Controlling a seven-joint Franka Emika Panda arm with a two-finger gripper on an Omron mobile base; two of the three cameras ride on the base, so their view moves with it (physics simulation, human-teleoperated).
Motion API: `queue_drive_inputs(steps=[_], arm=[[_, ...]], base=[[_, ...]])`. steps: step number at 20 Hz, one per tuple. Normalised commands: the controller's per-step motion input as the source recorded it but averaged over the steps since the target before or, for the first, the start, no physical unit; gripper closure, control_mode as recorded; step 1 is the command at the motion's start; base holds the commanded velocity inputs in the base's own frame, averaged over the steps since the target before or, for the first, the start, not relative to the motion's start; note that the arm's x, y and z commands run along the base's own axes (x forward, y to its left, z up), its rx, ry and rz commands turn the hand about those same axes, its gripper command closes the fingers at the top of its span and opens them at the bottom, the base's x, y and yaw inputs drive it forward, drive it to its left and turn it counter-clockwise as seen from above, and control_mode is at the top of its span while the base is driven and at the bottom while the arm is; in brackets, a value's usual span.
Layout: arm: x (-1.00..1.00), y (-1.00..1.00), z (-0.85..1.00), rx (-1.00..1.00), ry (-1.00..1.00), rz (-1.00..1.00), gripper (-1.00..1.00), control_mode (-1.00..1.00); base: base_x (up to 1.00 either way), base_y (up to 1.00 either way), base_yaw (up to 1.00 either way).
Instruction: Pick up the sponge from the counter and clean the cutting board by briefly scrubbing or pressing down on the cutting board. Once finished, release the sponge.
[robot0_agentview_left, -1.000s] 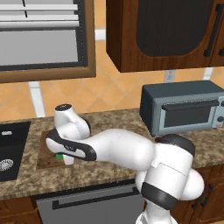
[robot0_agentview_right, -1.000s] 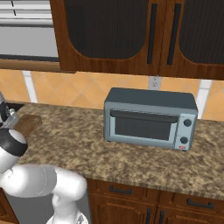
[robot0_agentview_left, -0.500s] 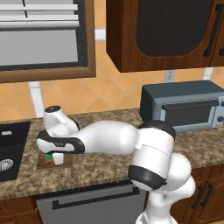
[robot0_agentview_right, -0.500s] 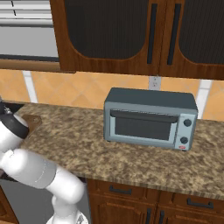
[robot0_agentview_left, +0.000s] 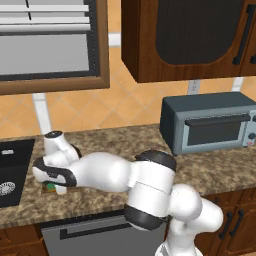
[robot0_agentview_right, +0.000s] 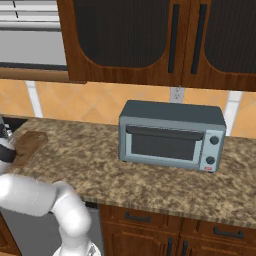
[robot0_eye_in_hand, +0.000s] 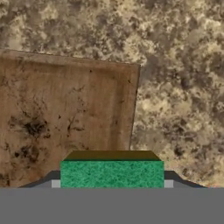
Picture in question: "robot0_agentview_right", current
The wooden base cupboard door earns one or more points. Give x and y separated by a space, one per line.
136 240
216 248

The brown wooden cutting board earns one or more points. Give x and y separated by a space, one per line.
27 145

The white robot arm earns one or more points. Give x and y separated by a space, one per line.
31 195

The wooden drawer front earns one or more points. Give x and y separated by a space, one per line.
133 216
221 233

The window with white blinds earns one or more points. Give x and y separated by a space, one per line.
30 33

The dark toaster oven knob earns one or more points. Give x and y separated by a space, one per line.
214 140
210 160

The wooden glass-front cupboard door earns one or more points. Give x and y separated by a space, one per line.
221 43
123 40

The white wall socket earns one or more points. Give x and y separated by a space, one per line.
176 94

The grey toaster oven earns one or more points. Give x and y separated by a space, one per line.
170 135

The grey dishwasher front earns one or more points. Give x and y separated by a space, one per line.
40 233

